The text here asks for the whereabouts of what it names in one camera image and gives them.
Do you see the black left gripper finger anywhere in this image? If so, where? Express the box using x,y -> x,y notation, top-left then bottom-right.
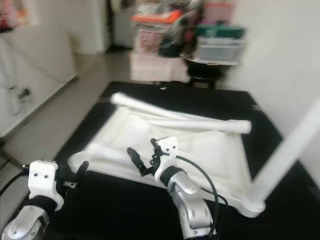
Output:
76,160 -> 91,186

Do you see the black bag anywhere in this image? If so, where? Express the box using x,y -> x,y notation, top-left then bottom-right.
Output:
157,30 -> 186,57

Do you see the red printed carton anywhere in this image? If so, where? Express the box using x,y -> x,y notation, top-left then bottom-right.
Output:
139,25 -> 168,55

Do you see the orange box lid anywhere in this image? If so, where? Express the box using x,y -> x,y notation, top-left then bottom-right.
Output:
131,11 -> 182,25

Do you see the green box lid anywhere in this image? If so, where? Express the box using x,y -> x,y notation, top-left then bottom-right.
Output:
195,24 -> 246,38

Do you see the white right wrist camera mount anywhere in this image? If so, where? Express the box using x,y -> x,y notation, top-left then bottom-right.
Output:
152,136 -> 181,183

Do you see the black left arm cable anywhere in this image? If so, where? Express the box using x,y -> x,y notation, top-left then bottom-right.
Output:
0,167 -> 31,196

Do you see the black charger cord bundle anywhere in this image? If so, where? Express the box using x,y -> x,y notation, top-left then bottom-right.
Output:
2,45 -> 35,108

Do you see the colourful wall picture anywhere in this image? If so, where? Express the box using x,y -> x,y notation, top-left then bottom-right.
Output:
0,0 -> 38,31

